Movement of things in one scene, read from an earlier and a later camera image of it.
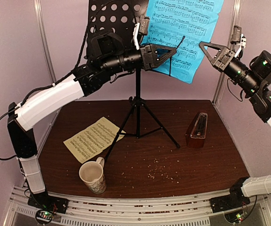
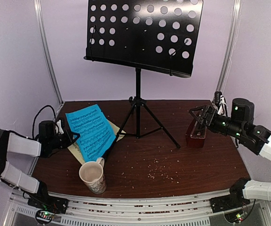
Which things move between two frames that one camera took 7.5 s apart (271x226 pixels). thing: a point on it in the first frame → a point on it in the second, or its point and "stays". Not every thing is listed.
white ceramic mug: (92, 173) stays
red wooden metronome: (196, 133) stays
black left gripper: (150, 56) → (68, 133)
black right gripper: (225, 59) → (207, 115)
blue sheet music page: (183, 25) → (96, 134)
